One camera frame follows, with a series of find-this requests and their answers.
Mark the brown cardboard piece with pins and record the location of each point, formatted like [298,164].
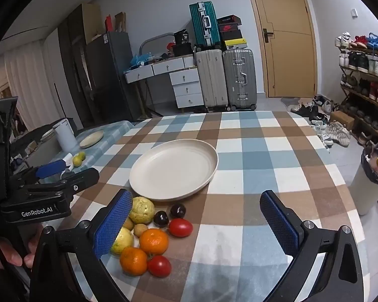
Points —
[120,22]

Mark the bumpy yellow guava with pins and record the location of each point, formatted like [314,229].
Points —
[142,210]

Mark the teal suitcase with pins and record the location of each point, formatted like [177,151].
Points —
[204,25]

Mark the yellow-green guava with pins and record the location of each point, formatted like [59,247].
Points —
[124,242]

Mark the silver suitcase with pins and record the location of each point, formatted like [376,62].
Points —
[239,78]

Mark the dark grey refrigerator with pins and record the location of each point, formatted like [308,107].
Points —
[111,75]

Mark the brown wooden wardrobe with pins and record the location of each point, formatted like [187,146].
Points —
[75,53]

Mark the white trash bin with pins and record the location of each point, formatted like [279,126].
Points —
[365,188]

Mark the black bag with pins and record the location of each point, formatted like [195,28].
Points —
[182,45]

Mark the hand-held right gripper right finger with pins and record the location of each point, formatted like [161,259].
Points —
[278,223]

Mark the tan wooden door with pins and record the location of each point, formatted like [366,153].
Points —
[286,56]

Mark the green citrus fruit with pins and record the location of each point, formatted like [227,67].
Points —
[78,159]

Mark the white wall switch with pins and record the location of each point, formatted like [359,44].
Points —
[354,12]

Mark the pale blue checkered cloth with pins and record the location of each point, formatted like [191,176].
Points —
[116,132]

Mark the wooden shoe rack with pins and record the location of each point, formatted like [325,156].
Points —
[365,97]

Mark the white desk with drawers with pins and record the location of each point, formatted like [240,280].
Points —
[184,83]

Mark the round red tomato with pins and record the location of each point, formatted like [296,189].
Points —
[159,265]

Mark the red bag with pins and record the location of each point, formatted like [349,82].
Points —
[108,23]

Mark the rows of assorted shoes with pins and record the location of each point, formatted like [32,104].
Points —
[362,61]

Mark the person's left hand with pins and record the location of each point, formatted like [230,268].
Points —
[14,259]

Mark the white cylindrical object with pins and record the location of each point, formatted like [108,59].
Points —
[68,158]

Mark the orange mandarin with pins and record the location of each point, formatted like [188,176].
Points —
[134,261]
[154,241]

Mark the dark purple plum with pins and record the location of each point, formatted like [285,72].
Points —
[161,218]
[178,210]

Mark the yellow black shoe box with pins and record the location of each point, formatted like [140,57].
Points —
[235,43]

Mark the red black shoe box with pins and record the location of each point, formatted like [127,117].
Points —
[230,27]

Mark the grey curved tube frame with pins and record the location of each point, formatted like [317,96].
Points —
[151,38]

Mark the scattered sneakers group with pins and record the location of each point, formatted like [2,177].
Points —
[334,132]

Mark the brown cardboard box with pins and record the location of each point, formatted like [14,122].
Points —
[341,120]

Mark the small beige plate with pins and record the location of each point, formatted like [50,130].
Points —
[91,139]

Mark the oval red tomato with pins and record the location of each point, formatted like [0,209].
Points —
[180,227]

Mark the white curtains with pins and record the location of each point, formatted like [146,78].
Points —
[28,78]

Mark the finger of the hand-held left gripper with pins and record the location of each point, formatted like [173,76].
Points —
[52,168]
[82,177]

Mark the small brown kiwi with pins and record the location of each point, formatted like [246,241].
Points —
[129,224]
[140,229]

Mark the beige suitcase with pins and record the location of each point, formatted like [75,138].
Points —
[211,80]

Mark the grey door mat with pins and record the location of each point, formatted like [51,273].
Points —
[289,100]

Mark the blue plastic bag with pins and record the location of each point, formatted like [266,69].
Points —
[140,59]

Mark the white canister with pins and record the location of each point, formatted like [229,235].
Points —
[64,135]

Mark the brown blue checkered tablecloth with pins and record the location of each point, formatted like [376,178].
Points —
[255,163]

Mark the dark shoe box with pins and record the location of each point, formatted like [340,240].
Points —
[229,19]

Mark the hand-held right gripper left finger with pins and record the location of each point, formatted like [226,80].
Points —
[113,223]

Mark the large cream plate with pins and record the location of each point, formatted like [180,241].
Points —
[173,166]

